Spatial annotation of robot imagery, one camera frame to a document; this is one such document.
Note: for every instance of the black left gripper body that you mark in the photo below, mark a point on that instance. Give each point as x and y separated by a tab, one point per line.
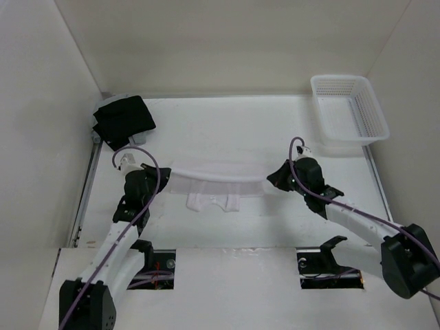
147	196

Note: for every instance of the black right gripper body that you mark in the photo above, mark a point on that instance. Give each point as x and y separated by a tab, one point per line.
303	191

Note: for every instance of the white tank top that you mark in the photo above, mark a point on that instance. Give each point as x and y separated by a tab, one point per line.
215	183

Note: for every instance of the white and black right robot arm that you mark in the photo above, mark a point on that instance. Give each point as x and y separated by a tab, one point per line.
408	262

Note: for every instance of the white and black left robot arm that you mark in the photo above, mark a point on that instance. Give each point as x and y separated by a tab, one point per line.
90	301

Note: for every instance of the folded black tank top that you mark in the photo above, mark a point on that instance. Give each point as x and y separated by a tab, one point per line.
122	122

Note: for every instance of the white plastic basket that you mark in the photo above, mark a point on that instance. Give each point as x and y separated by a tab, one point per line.
347	111

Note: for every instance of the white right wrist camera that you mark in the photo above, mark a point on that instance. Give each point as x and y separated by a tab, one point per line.
303	152

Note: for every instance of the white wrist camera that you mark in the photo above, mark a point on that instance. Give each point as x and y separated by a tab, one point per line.
128	164
303	152

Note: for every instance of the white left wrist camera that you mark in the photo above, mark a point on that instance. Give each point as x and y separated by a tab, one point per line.
128	164

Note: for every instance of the aluminium left table rail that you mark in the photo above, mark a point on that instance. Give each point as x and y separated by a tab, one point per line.
76	225

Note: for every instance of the aluminium table rail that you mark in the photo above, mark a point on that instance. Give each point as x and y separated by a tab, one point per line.
378	184
76	225

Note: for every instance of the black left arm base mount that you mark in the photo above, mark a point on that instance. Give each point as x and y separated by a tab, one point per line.
158	272

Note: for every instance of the aluminium right table rail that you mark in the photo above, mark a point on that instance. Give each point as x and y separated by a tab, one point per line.
378	184

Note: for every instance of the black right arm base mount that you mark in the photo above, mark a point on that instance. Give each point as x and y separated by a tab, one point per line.
318	269

